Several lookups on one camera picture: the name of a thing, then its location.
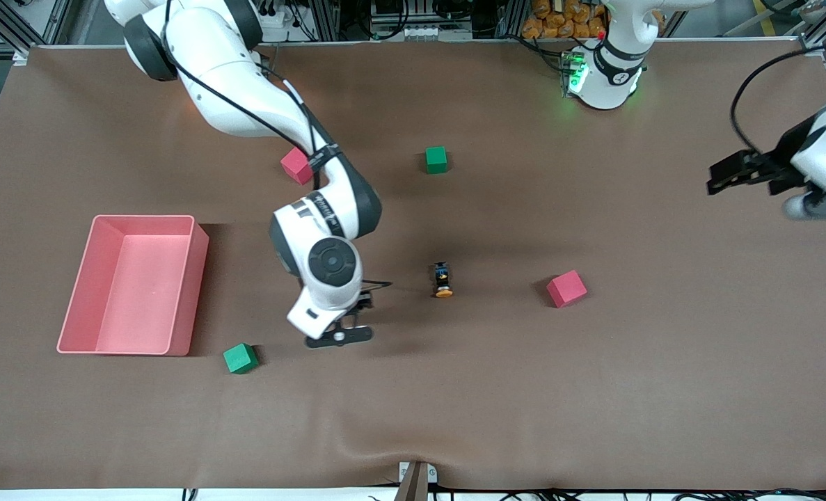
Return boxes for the orange capped black button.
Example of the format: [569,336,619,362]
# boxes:
[433,262,456,300]

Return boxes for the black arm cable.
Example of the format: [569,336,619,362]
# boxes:
[164,0,394,289]
[731,43,826,155]

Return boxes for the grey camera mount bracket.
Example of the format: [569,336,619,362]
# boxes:
[395,461,438,501]

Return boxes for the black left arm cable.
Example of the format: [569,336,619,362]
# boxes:
[731,43,826,155]

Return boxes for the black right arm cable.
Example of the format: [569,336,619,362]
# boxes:
[164,0,394,289]

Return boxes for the pink plastic bin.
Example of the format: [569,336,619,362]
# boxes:
[56,214,210,357]

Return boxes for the white connector strip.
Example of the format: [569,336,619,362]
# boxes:
[383,24,472,40]

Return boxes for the pink cube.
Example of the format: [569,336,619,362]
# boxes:
[546,269,589,309]
[280,147,314,186]

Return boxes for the orange snack bags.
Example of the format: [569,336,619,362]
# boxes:
[522,0,608,40]

